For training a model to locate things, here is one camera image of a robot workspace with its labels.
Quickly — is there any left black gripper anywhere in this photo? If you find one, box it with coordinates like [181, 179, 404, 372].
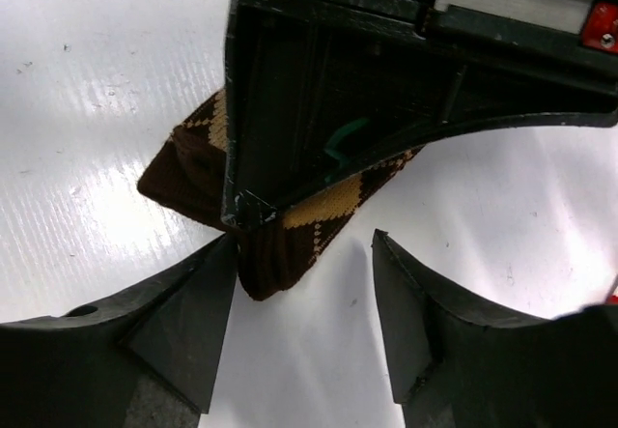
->
[222, 0, 617, 231]

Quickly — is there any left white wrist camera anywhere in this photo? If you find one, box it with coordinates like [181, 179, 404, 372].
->
[433, 0, 617, 65]

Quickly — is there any brown argyle sock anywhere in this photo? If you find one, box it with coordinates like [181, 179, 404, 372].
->
[137, 89, 418, 301]

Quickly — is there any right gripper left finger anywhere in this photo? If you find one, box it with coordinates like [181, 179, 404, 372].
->
[1, 235, 237, 427]

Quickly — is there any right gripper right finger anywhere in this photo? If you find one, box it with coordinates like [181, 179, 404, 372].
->
[372, 230, 617, 427]

